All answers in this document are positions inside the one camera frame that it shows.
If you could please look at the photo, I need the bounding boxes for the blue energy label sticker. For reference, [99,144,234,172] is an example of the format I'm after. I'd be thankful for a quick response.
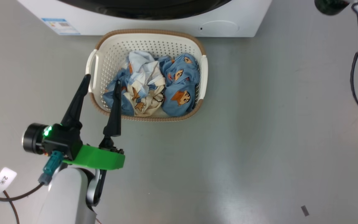
[41,18,80,35]

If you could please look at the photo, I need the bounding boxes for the left teal-plug camera cable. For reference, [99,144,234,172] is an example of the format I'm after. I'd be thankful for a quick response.
[0,151,64,203]

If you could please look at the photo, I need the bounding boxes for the cream cartoon print garment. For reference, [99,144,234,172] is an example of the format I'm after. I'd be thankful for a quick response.
[125,51,166,117]

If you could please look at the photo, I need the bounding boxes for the left white cable tag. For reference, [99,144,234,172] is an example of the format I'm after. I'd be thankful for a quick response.
[0,167,17,196]

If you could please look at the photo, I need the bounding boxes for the left thin brown cable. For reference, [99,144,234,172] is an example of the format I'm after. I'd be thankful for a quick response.
[0,167,20,224]

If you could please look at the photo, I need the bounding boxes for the round filter cover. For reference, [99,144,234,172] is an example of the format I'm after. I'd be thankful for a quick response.
[201,20,240,34]

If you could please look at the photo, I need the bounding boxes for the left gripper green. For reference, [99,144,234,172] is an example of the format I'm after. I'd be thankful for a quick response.
[60,74,126,170]

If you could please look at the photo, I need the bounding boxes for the white washing machine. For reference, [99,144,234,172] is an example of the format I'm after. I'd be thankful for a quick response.
[17,0,273,38]

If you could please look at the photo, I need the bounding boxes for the cream perforated laundry basket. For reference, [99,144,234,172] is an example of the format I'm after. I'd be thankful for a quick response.
[85,29,209,122]

